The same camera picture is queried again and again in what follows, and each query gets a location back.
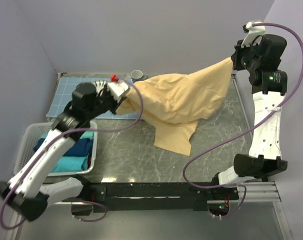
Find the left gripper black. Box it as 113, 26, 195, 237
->
86, 83, 127, 120

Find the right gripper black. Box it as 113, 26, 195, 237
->
231, 38, 261, 73

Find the blue checked placemat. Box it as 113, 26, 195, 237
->
46, 73, 138, 120

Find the cream yellow t shirt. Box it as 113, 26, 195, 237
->
116, 57, 233, 156

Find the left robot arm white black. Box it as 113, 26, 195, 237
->
0, 80, 130, 222

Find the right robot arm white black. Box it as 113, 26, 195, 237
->
210, 34, 288, 200

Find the striped white plate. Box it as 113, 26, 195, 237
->
91, 80, 109, 96

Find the teal folded shirt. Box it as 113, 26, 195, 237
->
40, 131, 94, 140

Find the grey mug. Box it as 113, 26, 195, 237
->
130, 70, 148, 83

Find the dark blue rolled shirt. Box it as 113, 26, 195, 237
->
32, 137, 94, 157

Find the white plastic basket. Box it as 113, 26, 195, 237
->
13, 122, 97, 177

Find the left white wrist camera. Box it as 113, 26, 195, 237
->
107, 80, 130, 101

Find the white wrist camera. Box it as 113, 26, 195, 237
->
107, 80, 130, 101
240, 21, 266, 48

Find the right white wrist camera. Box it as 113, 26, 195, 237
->
240, 21, 266, 48

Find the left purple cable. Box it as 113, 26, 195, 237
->
0, 77, 144, 230

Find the purple cable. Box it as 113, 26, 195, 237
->
0, 77, 144, 230
182, 22, 303, 219

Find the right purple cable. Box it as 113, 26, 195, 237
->
182, 22, 303, 219

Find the aluminium frame rail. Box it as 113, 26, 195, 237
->
15, 181, 282, 206

